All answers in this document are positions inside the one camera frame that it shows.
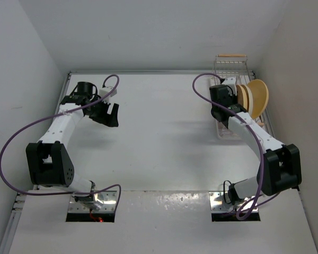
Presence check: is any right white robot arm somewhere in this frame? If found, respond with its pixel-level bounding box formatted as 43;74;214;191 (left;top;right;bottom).
209;85;302;205

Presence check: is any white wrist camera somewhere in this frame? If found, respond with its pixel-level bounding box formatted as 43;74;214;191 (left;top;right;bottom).
222;77;237;96
98;86;117;101

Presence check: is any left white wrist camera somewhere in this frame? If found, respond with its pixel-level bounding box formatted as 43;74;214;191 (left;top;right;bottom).
98;86;117;101

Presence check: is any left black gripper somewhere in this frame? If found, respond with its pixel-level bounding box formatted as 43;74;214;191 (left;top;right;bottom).
85;96;118;127

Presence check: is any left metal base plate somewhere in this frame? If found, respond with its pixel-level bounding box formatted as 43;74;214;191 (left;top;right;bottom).
68;191;117;213

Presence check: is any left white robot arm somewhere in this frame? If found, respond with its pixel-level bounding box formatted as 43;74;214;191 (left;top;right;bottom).
26;81;119;211

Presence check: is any metal base plate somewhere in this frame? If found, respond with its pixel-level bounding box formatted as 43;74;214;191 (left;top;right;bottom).
68;191;117;213
209;191;254;214

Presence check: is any yellow plate front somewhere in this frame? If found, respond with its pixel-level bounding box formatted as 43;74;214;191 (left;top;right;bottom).
236;85;248;110

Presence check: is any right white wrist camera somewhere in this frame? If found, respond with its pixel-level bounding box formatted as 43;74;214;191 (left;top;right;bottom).
222;77;237;96

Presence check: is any wire dish rack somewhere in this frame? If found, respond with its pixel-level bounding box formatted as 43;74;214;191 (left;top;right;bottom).
213;55;265;129

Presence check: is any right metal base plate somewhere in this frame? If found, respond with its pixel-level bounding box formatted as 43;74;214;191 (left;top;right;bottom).
209;191;254;214

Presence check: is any cream white plate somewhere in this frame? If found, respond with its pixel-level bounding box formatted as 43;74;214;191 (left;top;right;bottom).
242;85;253;115

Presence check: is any yellow plate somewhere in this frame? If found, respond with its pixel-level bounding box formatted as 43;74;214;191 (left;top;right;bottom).
247;79;269;119
236;85;248;110

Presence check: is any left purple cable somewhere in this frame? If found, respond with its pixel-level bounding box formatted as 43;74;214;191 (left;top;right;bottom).
0;74;122;196

